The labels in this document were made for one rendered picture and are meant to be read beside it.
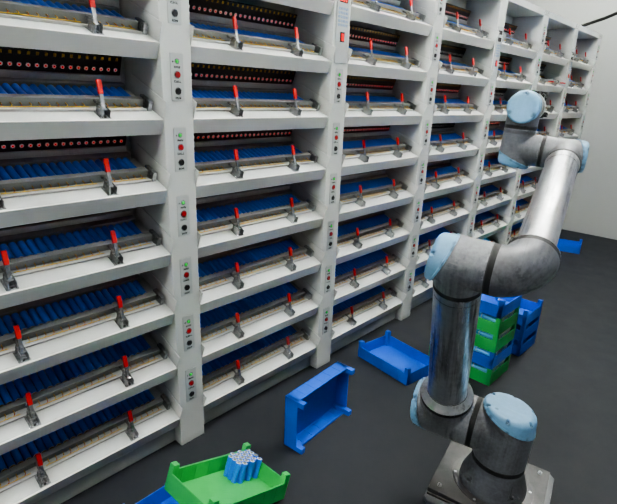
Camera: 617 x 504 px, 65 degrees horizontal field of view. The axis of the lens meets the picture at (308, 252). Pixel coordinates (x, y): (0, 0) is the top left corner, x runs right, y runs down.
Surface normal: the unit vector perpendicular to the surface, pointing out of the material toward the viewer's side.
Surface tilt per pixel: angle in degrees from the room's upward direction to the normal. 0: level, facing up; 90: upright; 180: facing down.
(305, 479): 0
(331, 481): 0
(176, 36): 90
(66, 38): 112
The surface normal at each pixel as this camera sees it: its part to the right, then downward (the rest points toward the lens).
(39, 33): 0.67, 0.58
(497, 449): -0.51, 0.24
